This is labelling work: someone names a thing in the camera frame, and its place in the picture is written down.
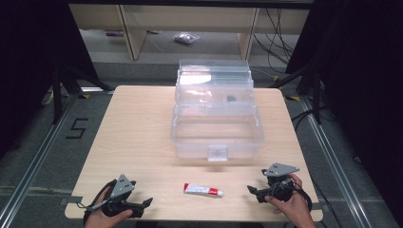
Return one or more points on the person's right hand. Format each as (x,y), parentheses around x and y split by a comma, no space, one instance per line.
(293,210)

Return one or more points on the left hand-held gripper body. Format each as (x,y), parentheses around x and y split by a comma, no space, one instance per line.
(122,188)

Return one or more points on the black curtain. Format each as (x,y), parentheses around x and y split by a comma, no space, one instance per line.
(31,63)
(361,79)

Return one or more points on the metal floor rail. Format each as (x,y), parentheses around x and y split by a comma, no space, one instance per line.
(34,161)
(335,164)

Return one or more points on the person's left hand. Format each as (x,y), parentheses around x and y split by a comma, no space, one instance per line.
(104,218)

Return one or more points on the black metal stand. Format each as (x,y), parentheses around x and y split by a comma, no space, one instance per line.
(61,88)
(313,91)

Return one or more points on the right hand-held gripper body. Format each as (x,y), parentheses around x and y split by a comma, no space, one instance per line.
(280,180)

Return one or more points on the clear plastic bag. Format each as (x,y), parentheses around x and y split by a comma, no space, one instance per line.
(186,38)

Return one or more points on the clear plastic storage box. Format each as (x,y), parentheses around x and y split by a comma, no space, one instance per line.
(218,126)

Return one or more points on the white and red tube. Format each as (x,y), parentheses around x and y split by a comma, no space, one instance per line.
(200,189)

